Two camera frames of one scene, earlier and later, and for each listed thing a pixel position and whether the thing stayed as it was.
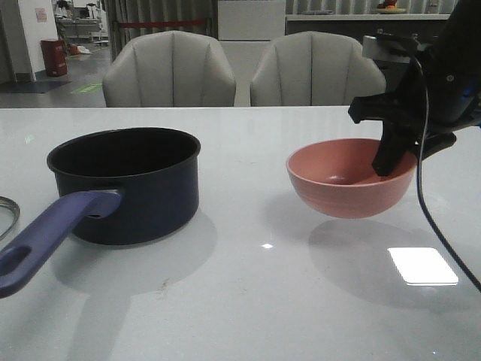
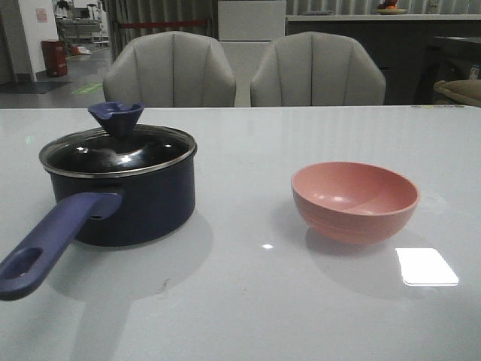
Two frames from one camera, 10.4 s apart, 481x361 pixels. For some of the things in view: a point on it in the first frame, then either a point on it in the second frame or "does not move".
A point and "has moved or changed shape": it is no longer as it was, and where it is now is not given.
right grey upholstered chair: (313, 68) does not move
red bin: (55, 56) does not move
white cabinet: (246, 29) does not move
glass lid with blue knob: (10, 212) -> (112, 145)
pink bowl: (337, 177) has moved or changed shape
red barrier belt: (156, 22) does not move
